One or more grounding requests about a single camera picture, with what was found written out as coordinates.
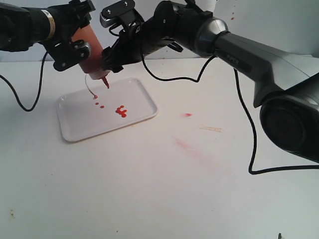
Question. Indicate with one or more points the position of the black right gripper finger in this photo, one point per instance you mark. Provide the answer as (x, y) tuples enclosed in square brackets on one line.
[(110, 61)]

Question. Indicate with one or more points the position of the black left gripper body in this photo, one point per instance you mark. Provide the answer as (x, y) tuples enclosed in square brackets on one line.
[(65, 20)]

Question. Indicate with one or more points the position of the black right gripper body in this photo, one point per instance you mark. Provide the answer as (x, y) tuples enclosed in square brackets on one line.
[(135, 41)]

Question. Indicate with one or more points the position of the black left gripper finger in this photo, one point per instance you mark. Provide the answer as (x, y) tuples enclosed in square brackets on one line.
[(68, 55)]

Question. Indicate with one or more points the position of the red sauce squeeze bottle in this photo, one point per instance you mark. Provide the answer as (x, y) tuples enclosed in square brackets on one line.
[(92, 65)]

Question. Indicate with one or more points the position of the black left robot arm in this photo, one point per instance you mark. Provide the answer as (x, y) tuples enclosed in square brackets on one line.
[(22, 27)]

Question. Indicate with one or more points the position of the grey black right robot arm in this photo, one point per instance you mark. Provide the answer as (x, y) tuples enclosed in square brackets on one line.
[(286, 85)]

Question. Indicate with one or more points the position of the red sauce blob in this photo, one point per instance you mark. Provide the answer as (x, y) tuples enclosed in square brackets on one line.
[(121, 110)]

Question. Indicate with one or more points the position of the white rectangular plastic tray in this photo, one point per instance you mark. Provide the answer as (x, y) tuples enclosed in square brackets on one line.
[(80, 118)]

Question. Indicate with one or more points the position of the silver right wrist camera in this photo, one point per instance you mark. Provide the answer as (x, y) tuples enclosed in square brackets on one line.
[(121, 12)]

